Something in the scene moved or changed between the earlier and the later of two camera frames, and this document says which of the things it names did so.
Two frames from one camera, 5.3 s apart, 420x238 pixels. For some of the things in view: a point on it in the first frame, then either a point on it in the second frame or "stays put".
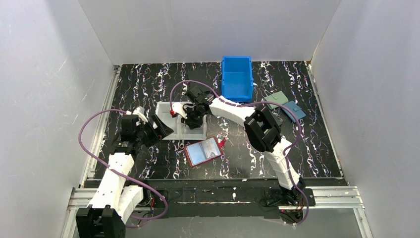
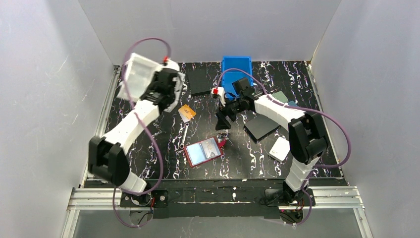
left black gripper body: x=154 y=130 to x=160 y=85
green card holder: x=279 y=97 stays put
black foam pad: x=203 y=77 stays put
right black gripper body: x=192 y=116 to x=225 y=109
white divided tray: x=162 y=110 to x=137 y=74
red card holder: x=204 y=150 stays put
